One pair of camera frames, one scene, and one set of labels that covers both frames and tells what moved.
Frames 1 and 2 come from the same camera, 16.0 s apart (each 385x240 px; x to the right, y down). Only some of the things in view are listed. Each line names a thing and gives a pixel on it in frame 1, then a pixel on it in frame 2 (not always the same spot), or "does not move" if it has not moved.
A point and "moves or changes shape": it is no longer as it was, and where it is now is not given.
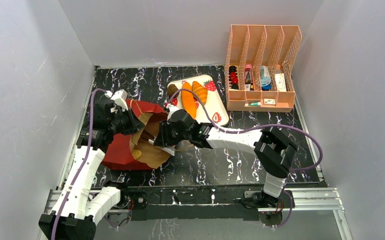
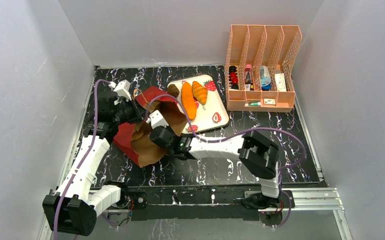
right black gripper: [163, 137] → [159, 135]
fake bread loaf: [200, 91] does not move
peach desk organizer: [259, 69] does not move
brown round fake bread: [171, 89] does not move
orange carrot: [188, 100] does not move
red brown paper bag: [133, 151] moves or changes shape
